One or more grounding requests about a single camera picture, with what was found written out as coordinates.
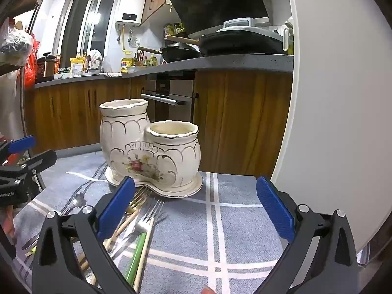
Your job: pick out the green chopstick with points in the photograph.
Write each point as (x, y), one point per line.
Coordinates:
(136, 258)

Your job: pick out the red plastic bag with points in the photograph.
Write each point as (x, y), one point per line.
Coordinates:
(30, 67)

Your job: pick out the shelf of seasoning jars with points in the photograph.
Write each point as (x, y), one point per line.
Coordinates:
(174, 29)

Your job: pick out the black electric griddle grey lid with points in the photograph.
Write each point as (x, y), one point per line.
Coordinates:
(242, 43)

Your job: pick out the person's left hand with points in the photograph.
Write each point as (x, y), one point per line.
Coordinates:
(6, 223)

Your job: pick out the white water heater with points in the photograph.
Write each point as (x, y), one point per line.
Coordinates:
(131, 6)

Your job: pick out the white dishcloth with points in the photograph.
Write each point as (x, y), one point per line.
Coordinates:
(111, 74)

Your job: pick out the wooden base cabinet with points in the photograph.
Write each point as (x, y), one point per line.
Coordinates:
(245, 113)
(76, 110)

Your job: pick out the white and grey kitchen appliance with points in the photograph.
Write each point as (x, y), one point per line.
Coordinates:
(242, 23)

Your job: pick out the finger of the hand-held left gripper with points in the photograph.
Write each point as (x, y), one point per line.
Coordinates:
(21, 144)
(43, 159)

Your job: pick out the glass sliding door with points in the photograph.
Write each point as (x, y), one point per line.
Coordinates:
(82, 21)

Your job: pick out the stainless steel built-in oven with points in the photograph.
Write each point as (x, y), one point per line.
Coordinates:
(180, 88)

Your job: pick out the yellow cooking oil bottle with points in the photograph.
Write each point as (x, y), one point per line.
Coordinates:
(124, 66)

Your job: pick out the dark red pot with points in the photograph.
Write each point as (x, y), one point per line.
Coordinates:
(46, 66)

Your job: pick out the metal storage rack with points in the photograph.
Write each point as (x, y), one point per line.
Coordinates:
(18, 3)

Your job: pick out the yellow food packet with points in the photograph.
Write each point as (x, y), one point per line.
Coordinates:
(76, 66)

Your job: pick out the row of condiment bottles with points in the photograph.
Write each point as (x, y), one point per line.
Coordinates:
(147, 61)

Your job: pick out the grey plaid tablecloth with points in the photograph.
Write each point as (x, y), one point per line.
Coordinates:
(239, 220)

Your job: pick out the black range hood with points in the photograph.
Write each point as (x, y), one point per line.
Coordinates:
(214, 0)

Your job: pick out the silver fork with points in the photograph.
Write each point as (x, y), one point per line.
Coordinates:
(147, 223)

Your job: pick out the grey stone countertop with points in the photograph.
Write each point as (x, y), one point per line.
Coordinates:
(214, 62)

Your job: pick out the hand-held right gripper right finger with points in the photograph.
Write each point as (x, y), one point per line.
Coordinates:
(275, 208)

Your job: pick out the clear bag with dark contents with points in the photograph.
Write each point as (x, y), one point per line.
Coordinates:
(13, 41)

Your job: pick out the white cloth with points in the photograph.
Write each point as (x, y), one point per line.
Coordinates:
(95, 55)

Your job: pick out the light wooden chopstick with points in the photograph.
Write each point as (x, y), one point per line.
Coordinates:
(144, 254)
(124, 228)

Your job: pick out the water heater pipes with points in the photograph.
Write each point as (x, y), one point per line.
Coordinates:
(124, 38)

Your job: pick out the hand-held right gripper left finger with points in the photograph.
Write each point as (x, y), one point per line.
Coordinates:
(118, 202)

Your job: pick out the oil bottle with white top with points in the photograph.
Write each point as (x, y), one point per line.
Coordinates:
(289, 41)

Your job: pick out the cream floral ceramic utensil holder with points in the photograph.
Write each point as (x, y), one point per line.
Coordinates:
(171, 159)

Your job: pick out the cream ceramic drip tray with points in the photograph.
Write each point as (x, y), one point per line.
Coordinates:
(183, 191)

